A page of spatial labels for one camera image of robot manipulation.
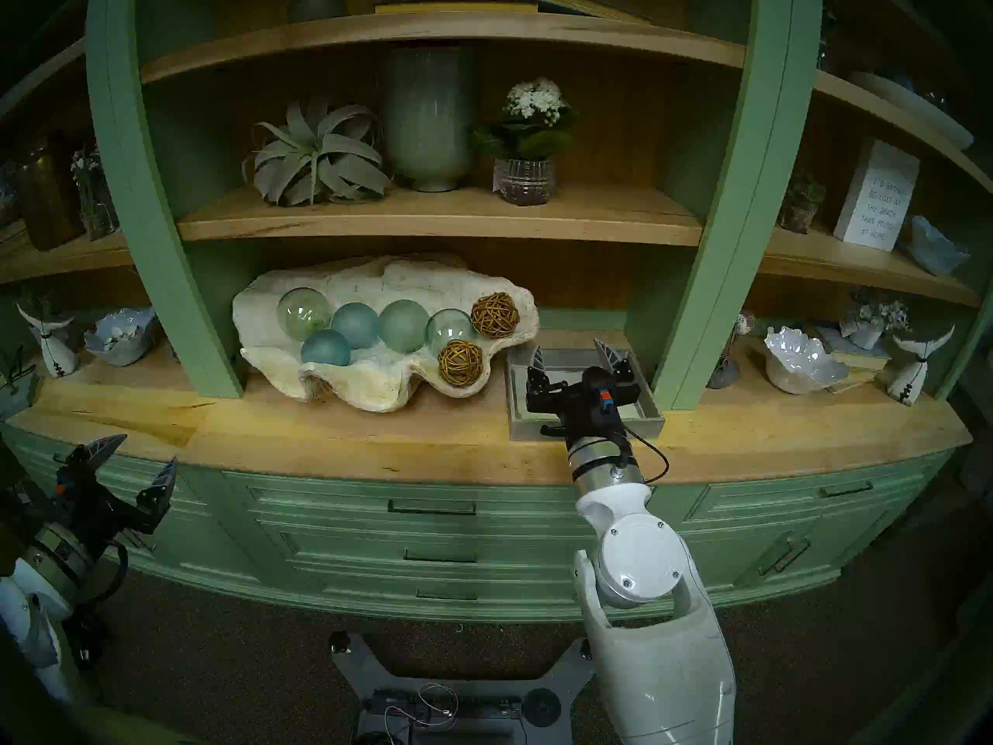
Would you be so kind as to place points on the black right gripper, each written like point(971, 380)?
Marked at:
point(589, 406)

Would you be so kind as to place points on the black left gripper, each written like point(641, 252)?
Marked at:
point(85, 503)

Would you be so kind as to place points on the woven wicker ball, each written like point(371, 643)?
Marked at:
point(495, 314)
point(460, 362)

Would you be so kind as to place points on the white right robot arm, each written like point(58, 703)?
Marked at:
point(659, 673)

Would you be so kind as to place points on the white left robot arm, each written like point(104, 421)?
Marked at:
point(31, 611)

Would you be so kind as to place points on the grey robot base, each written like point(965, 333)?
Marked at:
point(372, 673)

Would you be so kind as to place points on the white ruffled ceramic bowl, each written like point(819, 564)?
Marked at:
point(120, 344)
point(803, 363)

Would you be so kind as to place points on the giant clam shell bowl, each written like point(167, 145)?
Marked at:
point(372, 278)

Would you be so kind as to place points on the pale blue ruffled bowl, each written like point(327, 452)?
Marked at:
point(935, 251)

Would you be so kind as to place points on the grey square tray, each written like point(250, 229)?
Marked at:
point(527, 429)

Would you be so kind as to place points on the clear glass ball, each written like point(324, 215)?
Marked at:
point(446, 326)
point(305, 313)

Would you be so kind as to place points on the white whale tail figurine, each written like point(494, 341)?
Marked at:
point(909, 382)
point(56, 351)

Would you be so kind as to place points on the small grey planter box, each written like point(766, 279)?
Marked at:
point(12, 394)

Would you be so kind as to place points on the small bird figurine stone base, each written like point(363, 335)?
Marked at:
point(723, 375)

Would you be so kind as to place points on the frosted green glass ball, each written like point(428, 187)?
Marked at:
point(403, 326)

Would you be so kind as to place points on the white flower plant glass pot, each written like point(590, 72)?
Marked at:
point(527, 181)

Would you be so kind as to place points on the small green moss plant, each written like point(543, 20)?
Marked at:
point(39, 301)

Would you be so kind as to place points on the frosted blue glass ball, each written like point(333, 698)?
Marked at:
point(326, 348)
point(355, 325)

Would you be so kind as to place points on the small flower plant glass pot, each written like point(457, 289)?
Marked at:
point(97, 220)

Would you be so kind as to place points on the green wooden shelf cabinet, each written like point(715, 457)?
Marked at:
point(155, 208)

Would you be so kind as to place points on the small succulent in pot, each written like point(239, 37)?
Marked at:
point(799, 212)

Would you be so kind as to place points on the bronze metal vase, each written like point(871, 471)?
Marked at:
point(50, 200)

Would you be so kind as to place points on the stack of old books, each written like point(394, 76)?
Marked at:
point(861, 359)

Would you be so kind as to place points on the large pale green vase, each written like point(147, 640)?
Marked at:
point(427, 123)

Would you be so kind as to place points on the grey coral ornament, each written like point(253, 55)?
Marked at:
point(8, 196)

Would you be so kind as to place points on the grey-green air plant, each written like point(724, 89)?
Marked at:
point(318, 157)

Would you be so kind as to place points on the white beach quote sign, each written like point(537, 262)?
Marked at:
point(877, 200)

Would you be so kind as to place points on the large white dish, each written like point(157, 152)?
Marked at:
point(923, 115)

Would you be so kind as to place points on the dark grey glass ball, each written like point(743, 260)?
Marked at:
point(318, 6)

